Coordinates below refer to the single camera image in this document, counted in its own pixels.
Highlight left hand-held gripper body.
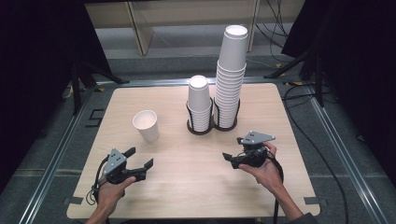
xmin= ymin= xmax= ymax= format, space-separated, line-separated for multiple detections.
xmin=101 ymin=147 xmax=148 ymax=185

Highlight black floor cable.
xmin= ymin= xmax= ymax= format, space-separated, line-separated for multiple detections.
xmin=281 ymin=82 xmax=349 ymax=224

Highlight tall stack of white cups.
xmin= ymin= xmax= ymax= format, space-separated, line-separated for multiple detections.
xmin=213 ymin=24 xmax=249 ymax=129

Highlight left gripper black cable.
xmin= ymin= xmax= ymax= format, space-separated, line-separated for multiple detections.
xmin=86 ymin=155 xmax=110 ymax=206

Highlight black wire double cup holder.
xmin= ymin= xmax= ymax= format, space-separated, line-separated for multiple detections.
xmin=186 ymin=96 xmax=241 ymax=136

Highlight black curtain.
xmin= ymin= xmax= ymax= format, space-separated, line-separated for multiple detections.
xmin=281 ymin=0 xmax=396 ymax=188
xmin=0 ymin=0 xmax=110 ymax=190

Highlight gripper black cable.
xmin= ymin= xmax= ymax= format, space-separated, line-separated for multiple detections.
xmin=86 ymin=155 xmax=110 ymax=206
xmin=265 ymin=155 xmax=285 ymax=224

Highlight person's right hand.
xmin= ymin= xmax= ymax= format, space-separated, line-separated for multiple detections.
xmin=237 ymin=141 xmax=285 ymax=195

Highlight metal floor rail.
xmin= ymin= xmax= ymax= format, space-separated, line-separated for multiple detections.
xmin=18 ymin=85 xmax=104 ymax=224
xmin=306 ymin=91 xmax=390 ymax=224
xmin=96 ymin=77 xmax=309 ymax=88

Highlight bundle of hanging black cables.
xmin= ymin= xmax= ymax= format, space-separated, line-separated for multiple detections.
xmin=255 ymin=0 xmax=292 ymax=49

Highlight person's left hand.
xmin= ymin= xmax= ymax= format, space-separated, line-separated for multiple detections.
xmin=96 ymin=175 xmax=137 ymax=213

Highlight black metal stand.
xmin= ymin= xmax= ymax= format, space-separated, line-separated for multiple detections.
xmin=69 ymin=60 xmax=130 ymax=116
xmin=263 ymin=46 xmax=326 ymax=108

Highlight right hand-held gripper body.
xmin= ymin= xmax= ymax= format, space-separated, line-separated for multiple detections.
xmin=237 ymin=131 xmax=276 ymax=168

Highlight short stack of white cups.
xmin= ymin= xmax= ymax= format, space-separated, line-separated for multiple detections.
xmin=186 ymin=75 xmax=214 ymax=133

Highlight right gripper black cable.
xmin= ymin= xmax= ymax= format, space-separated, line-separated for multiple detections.
xmin=265 ymin=155 xmax=285 ymax=224

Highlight pale wooden shelf unit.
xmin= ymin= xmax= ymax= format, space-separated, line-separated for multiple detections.
xmin=84 ymin=0 xmax=306 ymax=57

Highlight white paper cup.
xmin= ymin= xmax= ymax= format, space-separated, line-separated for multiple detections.
xmin=132 ymin=109 xmax=160 ymax=144

